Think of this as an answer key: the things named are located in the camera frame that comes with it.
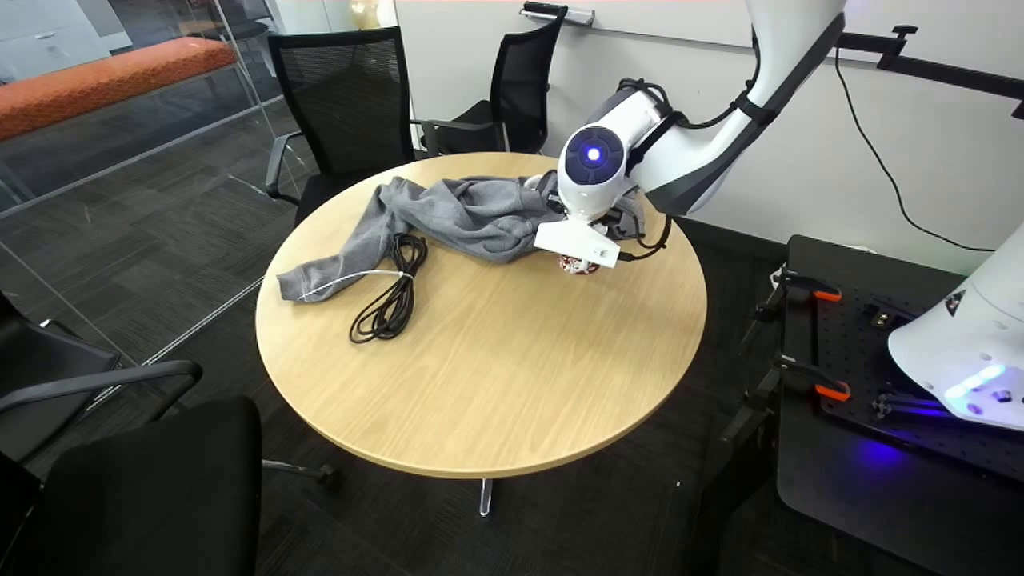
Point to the black robot mounting cart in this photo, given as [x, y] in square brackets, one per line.
[886, 501]

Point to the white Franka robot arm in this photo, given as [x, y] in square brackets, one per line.
[704, 148]

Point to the black camera mount rod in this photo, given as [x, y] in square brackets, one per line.
[939, 69]

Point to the orange upholstered bench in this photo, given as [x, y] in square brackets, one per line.
[106, 85]

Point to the grey hoodie garment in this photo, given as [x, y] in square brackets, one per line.
[482, 212]

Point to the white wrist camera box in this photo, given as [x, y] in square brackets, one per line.
[576, 243]

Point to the red white patterned mug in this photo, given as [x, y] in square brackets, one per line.
[576, 266]

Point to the black robot wiring harness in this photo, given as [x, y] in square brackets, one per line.
[704, 120]

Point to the black mesh office chair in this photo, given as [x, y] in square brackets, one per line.
[524, 89]
[347, 99]
[147, 490]
[65, 386]

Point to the chrome table legs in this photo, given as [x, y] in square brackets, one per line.
[483, 496]

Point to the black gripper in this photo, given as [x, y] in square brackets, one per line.
[622, 225]

